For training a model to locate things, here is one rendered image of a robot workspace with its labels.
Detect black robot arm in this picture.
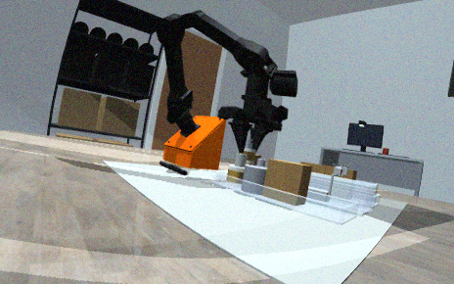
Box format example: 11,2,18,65
156,10,297,137

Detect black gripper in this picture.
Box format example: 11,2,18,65
217,90,283,153

